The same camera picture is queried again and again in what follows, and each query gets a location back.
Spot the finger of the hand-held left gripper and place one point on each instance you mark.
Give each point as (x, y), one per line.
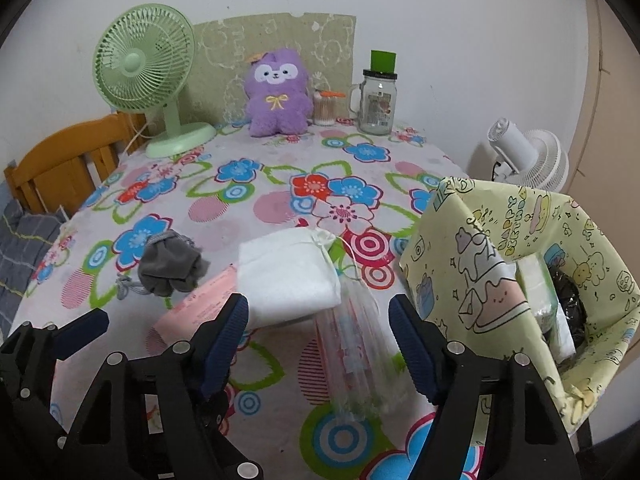
(82, 325)

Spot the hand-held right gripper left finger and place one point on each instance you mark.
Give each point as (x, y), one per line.
(225, 345)

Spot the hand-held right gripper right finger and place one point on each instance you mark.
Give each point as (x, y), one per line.
(410, 345)

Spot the pink packet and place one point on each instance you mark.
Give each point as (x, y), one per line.
(195, 305)

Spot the transparent packet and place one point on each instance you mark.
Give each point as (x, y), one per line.
(355, 350)

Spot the yellow printed storage box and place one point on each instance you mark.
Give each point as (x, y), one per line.
(480, 260)

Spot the pale tissue pack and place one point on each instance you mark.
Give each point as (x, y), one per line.
(537, 285)

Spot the black plastic bag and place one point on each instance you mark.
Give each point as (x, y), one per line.
(570, 300)

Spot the grey plaid bedding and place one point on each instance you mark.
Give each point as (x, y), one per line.
(30, 240)

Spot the floral tablecloth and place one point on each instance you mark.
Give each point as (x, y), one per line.
(225, 210)

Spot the white standing fan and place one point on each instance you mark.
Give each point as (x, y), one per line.
(540, 160)

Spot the purple plush toy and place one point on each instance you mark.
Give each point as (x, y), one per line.
(277, 110)

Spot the glass jar mug green lid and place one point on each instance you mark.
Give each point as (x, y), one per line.
(377, 105)

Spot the cotton swab jar orange lid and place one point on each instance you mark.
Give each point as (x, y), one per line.
(325, 112)

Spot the green desk fan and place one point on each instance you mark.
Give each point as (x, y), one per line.
(135, 60)

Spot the beige door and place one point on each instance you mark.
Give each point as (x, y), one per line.
(615, 110)

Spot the green printed board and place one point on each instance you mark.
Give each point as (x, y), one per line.
(320, 40)

